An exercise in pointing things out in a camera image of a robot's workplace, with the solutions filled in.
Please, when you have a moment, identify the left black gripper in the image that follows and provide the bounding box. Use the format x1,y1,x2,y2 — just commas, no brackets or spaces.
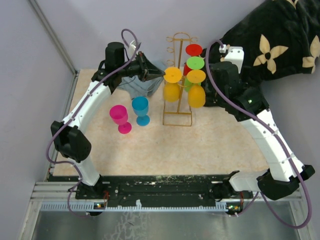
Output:
118,51,166,83

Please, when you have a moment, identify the orange plastic wine glass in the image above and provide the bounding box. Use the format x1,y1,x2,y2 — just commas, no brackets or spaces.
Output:
163,67,182,102
186,69,206,108

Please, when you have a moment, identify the blue plastic wine glass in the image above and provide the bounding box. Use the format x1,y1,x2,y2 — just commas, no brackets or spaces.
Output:
131,96,150,127

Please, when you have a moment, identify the pink plastic wine glass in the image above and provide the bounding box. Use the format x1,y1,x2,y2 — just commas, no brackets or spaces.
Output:
109,105,132,135

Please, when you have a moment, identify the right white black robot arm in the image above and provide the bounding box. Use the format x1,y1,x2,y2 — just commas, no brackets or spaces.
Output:
203,61,316,201

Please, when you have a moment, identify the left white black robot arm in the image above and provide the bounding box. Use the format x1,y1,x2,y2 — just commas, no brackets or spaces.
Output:
50,42,165,199

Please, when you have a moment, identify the green plastic wine glass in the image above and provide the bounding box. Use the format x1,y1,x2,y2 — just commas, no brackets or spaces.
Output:
183,56,206,92

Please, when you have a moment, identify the red plastic wine glass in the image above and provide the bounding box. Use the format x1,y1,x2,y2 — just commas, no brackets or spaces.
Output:
183,43,203,76

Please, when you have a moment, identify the grey folded cloth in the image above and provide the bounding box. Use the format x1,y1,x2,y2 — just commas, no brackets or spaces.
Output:
117,66,164,99

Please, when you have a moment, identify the black floral blanket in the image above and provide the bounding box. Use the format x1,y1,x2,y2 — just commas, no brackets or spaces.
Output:
220,0,320,89

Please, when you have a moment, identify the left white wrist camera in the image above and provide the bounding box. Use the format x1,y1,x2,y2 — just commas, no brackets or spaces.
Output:
128,40,141,56

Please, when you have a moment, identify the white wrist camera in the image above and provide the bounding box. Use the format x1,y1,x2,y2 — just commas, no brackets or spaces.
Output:
128,40,141,56
219,44,245,74

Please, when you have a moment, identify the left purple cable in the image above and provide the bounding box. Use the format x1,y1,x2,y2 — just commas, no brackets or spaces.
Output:
46,28,138,217

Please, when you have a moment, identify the purple cable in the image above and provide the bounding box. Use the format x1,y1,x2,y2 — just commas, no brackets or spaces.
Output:
204,39,313,230
46,28,138,217

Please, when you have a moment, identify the gold wire glass rack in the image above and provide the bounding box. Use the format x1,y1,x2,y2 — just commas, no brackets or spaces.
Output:
162,32,198,127

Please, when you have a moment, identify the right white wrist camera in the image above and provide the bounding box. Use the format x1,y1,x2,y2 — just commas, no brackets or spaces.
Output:
219,44,245,74

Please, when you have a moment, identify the aluminium frame rail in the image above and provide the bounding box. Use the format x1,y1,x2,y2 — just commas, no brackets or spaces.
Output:
27,0,78,76

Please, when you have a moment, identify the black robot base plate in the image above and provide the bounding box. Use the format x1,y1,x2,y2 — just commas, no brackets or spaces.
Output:
75,172,253,208

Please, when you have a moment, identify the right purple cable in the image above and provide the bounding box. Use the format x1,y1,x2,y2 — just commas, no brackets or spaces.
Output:
204,39,313,230

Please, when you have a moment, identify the white slotted cable duct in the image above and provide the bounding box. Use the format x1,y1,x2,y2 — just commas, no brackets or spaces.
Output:
39,199,242,212

